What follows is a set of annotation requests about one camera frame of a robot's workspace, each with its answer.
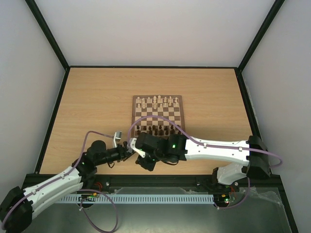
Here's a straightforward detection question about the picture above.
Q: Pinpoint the clear plastic sheet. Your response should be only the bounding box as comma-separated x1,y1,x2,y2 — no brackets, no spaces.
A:
238,187,284,207

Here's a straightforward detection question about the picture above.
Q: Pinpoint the black enclosure frame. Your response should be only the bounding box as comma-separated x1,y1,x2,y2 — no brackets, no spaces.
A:
24,0,298,233

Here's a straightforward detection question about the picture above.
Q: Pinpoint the wooden chess board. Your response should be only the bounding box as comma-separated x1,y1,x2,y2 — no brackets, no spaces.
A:
131,95,185,137

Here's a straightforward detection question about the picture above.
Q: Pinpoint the white slotted cable duct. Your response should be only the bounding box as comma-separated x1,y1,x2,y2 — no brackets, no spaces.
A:
57,194,214,204

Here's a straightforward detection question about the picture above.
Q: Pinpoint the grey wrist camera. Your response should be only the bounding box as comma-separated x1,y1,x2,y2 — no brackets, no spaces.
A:
128,138,146,158
112,131,122,148

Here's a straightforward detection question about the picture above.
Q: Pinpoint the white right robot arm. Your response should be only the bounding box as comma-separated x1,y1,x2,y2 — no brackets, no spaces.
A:
127,133,270,190

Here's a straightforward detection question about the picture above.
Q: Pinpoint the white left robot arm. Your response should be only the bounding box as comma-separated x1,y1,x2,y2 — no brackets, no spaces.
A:
0,140,128,233

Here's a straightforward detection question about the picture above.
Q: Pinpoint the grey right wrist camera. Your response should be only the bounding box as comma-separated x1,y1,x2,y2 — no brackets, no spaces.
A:
128,138,146,158

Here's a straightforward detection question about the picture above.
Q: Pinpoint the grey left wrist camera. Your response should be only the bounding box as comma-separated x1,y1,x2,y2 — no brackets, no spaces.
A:
112,131,122,148

